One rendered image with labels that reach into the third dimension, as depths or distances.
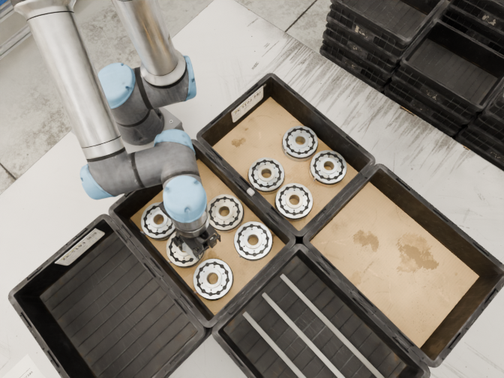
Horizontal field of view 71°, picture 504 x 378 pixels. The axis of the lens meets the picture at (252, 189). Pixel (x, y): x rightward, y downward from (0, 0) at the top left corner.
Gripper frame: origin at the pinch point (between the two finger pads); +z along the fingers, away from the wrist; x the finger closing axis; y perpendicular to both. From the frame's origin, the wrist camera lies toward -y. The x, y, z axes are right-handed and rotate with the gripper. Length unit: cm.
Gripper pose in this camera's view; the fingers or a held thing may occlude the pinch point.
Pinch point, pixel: (194, 239)
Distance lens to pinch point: 96.8
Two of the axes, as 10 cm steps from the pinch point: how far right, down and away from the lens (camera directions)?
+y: 6.9, 6.8, -2.6
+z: -0.6, 4.1, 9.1
